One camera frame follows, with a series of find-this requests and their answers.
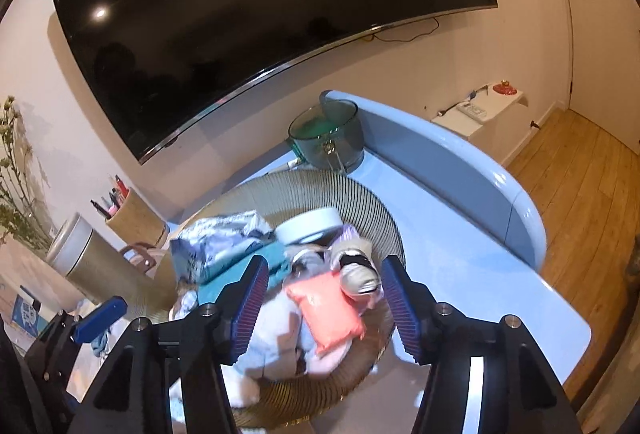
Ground gold ribbed round basket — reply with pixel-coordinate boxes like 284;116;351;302
117;169;406;430

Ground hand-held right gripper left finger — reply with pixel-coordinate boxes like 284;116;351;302
80;254;271;434

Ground teal flat packet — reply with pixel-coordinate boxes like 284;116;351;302
197;241;291;305

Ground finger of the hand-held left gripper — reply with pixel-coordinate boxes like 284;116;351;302
55;295;127;345

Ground grey glass bowl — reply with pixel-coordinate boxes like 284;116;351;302
287;99;366;175

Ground wooden pen holder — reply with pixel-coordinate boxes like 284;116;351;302
105;189;168;247

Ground white round tape roll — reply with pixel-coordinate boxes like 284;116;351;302
275;207;343;246

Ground gold canister with white lid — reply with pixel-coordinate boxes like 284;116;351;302
46;212;156;310

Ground silver blue foil packet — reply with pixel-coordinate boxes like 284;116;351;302
170;210;276;285

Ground coral pink soft pouch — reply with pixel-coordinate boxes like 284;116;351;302
285;270;366;356

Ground white remote control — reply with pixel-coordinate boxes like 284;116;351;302
457;101;488;119

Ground white low shelf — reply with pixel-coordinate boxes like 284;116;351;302
431;89;528;137

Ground blue grey plush toy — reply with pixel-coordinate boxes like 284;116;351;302
220;284;361;410

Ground black wall television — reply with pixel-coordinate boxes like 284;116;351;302
45;0;501;165

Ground television cable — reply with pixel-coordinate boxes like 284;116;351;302
370;16;441;42

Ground dried yellow flowers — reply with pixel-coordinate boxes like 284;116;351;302
0;96;53;255

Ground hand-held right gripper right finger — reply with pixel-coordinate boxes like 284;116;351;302
381;254;573;434

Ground blue white printed box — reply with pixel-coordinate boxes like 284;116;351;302
10;294;43;330

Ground brown wooden curved object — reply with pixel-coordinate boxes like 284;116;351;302
120;241;166;275

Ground beige black striped soft item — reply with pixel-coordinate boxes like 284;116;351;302
332;236;383;297

